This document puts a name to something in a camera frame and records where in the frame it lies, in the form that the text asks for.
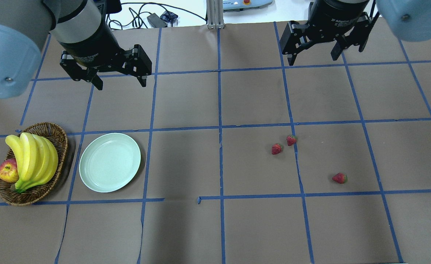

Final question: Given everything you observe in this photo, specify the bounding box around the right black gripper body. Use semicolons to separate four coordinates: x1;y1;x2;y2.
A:
307;0;369;46

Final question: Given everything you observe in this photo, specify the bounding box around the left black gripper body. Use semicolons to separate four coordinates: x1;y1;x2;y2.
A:
58;26;125;74

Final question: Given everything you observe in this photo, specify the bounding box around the red strawberry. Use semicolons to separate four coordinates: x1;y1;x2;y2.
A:
332;173;348;184
286;134;298;146
271;143;284;155

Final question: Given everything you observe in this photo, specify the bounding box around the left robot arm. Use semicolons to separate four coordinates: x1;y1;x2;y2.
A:
0;0;152;99

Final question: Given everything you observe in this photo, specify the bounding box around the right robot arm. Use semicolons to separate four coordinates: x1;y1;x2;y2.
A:
279;0;431;66

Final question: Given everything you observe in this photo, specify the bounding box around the light green plate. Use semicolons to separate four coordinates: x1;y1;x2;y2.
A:
79;133;141;193

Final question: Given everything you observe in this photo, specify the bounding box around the black power adapter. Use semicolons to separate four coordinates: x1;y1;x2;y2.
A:
147;13;167;28

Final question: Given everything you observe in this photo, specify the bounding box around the woven wicker basket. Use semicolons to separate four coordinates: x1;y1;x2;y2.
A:
0;122;69;206

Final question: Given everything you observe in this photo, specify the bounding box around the blue teach pendant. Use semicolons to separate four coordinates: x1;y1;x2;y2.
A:
222;0;274;11

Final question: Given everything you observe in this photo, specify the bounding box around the yellow banana bunch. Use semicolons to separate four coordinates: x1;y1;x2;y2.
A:
5;132;59;193

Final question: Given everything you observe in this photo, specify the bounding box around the red yellow apple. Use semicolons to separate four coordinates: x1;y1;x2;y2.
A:
0;158;19;183

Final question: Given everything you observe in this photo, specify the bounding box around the aluminium frame post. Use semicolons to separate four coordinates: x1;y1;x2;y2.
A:
206;0;225;29

